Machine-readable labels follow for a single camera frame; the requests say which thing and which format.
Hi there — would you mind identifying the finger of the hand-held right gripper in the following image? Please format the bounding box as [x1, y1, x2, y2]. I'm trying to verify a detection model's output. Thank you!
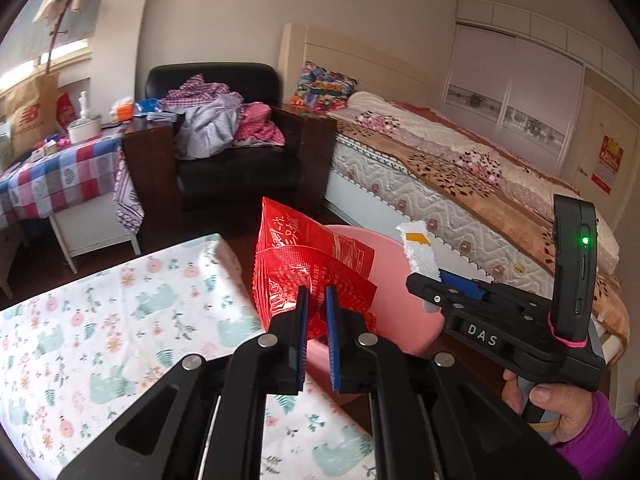
[406, 272, 467, 317]
[439, 268, 488, 302]

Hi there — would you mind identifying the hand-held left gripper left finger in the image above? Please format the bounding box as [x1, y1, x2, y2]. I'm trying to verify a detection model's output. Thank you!
[57, 286, 310, 480]

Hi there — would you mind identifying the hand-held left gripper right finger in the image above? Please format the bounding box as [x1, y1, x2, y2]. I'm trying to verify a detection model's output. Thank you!
[325, 285, 581, 480]

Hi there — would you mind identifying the pink plastic basin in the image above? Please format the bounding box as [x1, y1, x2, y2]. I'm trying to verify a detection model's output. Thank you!
[300, 225, 446, 403]

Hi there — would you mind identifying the white foam piece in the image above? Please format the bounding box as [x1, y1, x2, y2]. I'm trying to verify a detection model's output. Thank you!
[396, 221, 442, 313]

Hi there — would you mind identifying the red snack bag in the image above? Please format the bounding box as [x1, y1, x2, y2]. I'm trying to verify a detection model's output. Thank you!
[251, 197, 378, 343]

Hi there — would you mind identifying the person's right hand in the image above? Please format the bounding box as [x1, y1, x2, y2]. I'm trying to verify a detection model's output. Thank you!
[501, 369, 596, 445]

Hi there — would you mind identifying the bed with cream headboard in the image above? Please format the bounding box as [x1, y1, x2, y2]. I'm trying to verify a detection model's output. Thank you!
[277, 22, 632, 348]

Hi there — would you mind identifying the pink floral quilt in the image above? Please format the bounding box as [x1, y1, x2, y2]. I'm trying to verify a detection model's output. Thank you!
[347, 91, 581, 206]

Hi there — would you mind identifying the black leather armchair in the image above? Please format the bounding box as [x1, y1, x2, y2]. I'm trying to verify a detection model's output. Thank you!
[122, 62, 337, 251]

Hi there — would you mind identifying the floral white tablecloth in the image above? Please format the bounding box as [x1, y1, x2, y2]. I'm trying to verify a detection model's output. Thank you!
[0, 232, 383, 480]

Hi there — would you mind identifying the white sliding door wardrobe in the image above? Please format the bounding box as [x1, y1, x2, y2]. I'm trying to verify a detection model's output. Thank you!
[440, 0, 640, 181]

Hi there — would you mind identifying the pink dotted garment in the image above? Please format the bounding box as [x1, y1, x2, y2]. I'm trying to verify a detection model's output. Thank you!
[235, 101, 286, 148]

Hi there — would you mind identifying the colourful printed pillow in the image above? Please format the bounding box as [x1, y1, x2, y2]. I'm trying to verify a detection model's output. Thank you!
[290, 61, 358, 113]

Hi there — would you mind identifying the grey garment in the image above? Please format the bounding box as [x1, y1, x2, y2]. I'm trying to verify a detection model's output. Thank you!
[175, 92, 246, 161]

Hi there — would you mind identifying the pink checked garment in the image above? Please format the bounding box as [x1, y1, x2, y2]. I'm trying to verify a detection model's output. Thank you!
[160, 74, 231, 111]

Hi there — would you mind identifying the red blue checked tablecloth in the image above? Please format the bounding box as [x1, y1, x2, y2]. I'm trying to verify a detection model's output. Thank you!
[0, 125, 146, 236]

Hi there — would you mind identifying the white pot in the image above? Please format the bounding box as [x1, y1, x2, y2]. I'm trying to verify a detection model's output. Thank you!
[66, 115, 102, 143]

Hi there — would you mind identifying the red packet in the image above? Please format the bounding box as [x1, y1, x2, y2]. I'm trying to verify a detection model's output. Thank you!
[55, 92, 76, 128]

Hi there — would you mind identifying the brown paper bag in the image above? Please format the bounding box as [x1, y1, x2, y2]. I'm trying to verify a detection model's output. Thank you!
[2, 71, 61, 161]

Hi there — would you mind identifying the wooden pole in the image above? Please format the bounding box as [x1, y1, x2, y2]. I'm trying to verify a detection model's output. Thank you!
[44, 0, 91, 77]

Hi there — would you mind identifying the red wall calendar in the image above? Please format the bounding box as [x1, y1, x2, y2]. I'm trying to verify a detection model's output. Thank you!
[590, 135, 626, 196]

